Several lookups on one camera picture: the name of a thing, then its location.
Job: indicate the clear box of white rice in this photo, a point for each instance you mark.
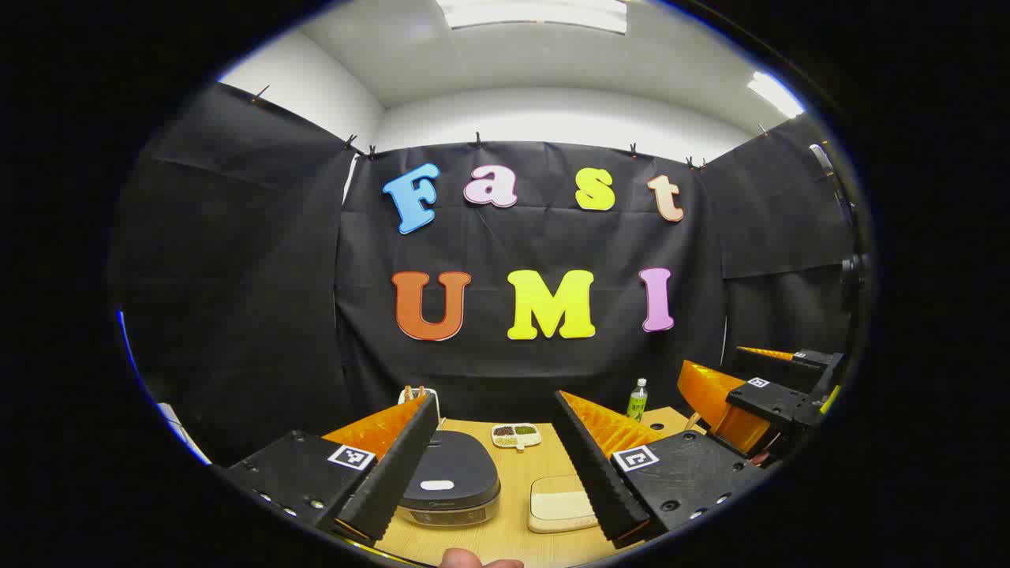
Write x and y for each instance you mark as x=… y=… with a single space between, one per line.
x=556 y=505

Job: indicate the white divided dish of beans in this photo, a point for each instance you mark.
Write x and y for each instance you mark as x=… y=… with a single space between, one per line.
x=517 y=435

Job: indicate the white toaster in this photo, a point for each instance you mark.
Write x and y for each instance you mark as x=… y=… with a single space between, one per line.
x=404 y=401

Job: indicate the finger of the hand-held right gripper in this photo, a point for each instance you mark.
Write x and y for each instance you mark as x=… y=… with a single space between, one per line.
x=769 y=402
x=797 y=359

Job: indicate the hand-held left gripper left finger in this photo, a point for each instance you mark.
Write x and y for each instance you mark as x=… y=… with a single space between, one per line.
x=394 y=465

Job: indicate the green tea bottle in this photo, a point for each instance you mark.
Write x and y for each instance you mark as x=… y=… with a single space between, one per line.
x=637 y=402

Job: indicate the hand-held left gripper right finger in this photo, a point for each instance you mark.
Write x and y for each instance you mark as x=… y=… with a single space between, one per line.
x=596 y=465

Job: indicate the black backdrop cloth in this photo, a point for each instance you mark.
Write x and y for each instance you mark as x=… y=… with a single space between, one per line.
x=316 y=276

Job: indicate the black and silver rice cooker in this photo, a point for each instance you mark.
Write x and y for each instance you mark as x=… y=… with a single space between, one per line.
x=458 y=473

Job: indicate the ceiling light panel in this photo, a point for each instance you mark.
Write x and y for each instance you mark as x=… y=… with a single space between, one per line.
x=775 y=93
x=536 y=14

